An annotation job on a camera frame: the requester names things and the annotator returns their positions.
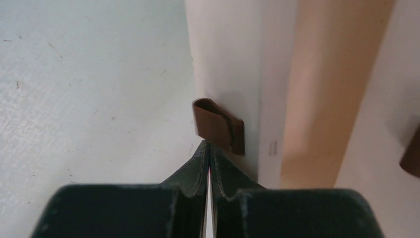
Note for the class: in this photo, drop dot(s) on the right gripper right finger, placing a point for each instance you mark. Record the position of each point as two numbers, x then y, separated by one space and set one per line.
242 208

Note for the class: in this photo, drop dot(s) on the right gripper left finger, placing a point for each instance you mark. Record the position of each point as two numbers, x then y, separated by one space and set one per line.
174 208

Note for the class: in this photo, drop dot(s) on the cream plastic drawer cabinet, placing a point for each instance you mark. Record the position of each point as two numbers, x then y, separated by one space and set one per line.
329 91

